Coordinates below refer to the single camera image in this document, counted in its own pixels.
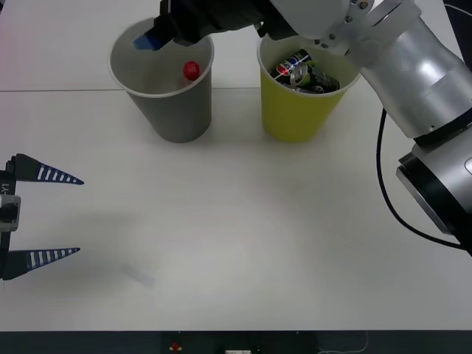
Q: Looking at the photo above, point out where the yellow-green plastic bin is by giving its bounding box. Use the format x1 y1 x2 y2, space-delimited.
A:
257 36 362 144

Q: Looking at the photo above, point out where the clear bottle with red cap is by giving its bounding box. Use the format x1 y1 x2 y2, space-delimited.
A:
176 60 202 89

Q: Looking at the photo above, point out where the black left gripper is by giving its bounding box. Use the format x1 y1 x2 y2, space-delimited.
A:
0 153 85 281

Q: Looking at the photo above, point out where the blue and black can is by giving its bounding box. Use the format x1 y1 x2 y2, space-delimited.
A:
270 49 314 80

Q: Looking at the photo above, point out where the grey plastic bin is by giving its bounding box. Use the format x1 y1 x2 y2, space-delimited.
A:
108 16 215 144

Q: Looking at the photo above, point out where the green and black can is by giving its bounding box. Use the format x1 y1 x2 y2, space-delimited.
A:
289 61 322 89

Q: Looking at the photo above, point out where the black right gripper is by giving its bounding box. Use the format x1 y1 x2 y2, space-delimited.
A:
133 0 222 51

